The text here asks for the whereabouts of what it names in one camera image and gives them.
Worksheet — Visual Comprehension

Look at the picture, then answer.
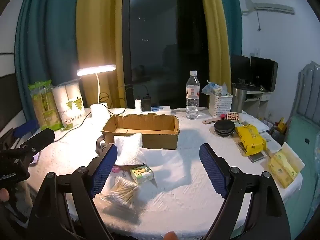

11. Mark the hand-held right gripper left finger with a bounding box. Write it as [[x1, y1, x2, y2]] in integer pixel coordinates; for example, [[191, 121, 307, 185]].
[[29, 144, 118, 240]]

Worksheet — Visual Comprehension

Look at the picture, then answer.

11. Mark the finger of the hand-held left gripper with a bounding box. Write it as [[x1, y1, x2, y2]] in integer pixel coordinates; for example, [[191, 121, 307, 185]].
[[15, 128, 55, 155], [0, 119, 38, 150]]

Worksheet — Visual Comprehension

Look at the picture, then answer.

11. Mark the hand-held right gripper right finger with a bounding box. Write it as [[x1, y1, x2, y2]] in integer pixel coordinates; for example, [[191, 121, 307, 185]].
[[199, 143, 292, 240]]

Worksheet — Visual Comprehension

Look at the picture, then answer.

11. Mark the bag of cotton swabs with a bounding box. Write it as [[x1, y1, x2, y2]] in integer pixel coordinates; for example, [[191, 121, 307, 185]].
[[100, 176, 140, 214]]

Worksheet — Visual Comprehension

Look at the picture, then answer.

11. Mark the white cotton pad packet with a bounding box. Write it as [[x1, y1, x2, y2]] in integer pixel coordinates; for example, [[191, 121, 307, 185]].
[[114, 132, 147, 167]]

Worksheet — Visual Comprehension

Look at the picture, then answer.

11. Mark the green pocket tissue pack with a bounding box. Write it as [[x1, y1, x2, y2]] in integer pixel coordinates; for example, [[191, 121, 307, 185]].
[[130, 166, 155, 185]]

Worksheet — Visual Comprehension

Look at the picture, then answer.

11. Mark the white cloth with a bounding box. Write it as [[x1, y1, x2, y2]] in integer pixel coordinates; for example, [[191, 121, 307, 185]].
[[139, 147, 187, 178]]

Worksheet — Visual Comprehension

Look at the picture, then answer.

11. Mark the brown cardboard box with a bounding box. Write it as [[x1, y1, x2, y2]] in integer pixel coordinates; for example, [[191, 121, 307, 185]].
[[101, 114, 180, 150]]

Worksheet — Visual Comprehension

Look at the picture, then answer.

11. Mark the green paper cup package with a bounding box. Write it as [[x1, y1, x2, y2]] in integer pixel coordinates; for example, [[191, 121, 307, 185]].
[[28, 79, 63, 132]]

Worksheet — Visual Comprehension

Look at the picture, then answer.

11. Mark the white paper cup package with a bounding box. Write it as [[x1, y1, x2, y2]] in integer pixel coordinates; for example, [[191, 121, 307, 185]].
[[52, 79, 84, 130]]

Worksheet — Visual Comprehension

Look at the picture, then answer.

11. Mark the grey smartphone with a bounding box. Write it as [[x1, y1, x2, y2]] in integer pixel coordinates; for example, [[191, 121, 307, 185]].
[[239, 142, 265, 163]]

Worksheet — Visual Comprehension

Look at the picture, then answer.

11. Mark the white tablecloth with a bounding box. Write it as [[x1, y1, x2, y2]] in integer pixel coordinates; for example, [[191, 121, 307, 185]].
[[25, 107, 304, 238]]

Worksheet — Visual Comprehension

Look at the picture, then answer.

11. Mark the black round case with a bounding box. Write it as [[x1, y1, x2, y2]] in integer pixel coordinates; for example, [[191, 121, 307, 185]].
[[214, 119, 235, 137]]

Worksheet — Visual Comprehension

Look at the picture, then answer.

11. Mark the yellow wet wipes pack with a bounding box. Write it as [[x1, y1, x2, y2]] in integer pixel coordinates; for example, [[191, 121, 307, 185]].
[[235, 125, 267, 155]]

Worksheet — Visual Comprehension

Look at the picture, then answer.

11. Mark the white desk lamp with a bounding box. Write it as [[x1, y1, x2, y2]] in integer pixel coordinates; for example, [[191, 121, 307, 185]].
[[77, 64, 117, 120]]

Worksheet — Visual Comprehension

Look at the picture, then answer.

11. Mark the red dotted sticker card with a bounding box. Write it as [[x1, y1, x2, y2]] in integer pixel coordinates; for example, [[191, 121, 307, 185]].
[[226, 112, 241, 124]]

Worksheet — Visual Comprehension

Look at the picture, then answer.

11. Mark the white plastic basket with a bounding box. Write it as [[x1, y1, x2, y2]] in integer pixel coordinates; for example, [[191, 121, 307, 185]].
[[208, 92, 233, 118]]

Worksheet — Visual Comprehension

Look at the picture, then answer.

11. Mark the yellow tissue pack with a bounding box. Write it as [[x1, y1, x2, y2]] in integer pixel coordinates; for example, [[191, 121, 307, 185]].
[[268, 152, 299, 188]]

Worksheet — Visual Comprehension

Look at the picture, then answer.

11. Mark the clear water bottle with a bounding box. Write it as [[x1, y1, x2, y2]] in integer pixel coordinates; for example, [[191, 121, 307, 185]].
[[186, 70, 200, 120]]

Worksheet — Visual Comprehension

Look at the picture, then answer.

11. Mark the black charger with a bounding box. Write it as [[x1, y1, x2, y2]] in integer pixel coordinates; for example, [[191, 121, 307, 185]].
[[142, 95, 152, 112]]

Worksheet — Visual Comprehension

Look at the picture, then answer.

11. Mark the steel tumbler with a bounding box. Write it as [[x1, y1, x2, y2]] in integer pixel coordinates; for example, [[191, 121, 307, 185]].
[[232, 84, 247, 113]]

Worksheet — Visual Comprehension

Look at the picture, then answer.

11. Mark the white power strip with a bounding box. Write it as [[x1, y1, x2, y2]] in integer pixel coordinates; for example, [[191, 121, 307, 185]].
[[142, 106, 172, 114]]

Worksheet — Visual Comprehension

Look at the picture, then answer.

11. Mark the blue white packet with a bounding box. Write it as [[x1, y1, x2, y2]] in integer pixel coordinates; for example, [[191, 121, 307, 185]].
[[202, 82, 223, 96]]

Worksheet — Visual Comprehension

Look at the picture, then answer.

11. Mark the white computer desk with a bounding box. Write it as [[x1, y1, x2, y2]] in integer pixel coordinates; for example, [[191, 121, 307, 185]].
[[244, 90, 272, 117]]

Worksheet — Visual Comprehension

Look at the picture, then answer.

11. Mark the teal curtain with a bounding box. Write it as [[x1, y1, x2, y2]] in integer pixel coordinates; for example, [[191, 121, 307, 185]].
[[15, 0, 83, 130], [216, 0, 243, 58]]

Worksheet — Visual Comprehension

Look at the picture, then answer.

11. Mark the pale green cabinet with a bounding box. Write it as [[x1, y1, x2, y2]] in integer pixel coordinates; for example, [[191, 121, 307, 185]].
[[287, 115, 320, 205]]

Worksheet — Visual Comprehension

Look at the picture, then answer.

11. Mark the black computer monitor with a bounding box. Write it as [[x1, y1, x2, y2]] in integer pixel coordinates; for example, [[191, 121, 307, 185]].
[[231, 55, 251, 84], [250, 56, 278, 92]]

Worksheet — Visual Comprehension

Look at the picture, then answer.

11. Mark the yellow curtain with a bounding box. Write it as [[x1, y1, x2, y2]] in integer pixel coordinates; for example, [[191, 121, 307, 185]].
[[199, 0, 232, 90], [76, 0, 125, 109]]

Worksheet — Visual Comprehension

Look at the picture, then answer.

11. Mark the dark window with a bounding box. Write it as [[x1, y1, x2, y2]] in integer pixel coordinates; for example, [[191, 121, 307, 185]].
[[122, 0, 210, 109]]

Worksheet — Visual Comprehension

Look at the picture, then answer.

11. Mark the white air conditioner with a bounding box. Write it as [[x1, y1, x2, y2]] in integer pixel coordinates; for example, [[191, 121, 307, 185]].
[[241, 0, 295, 15]]

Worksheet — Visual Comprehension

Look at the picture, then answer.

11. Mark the black lamp cable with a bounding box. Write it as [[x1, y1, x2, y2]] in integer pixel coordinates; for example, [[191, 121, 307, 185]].
[[54, 117, 93, 140]]

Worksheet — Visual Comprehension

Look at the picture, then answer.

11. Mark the black charger cable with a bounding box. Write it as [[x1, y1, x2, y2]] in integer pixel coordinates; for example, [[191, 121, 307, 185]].
[[99, 85, 148, 108]]

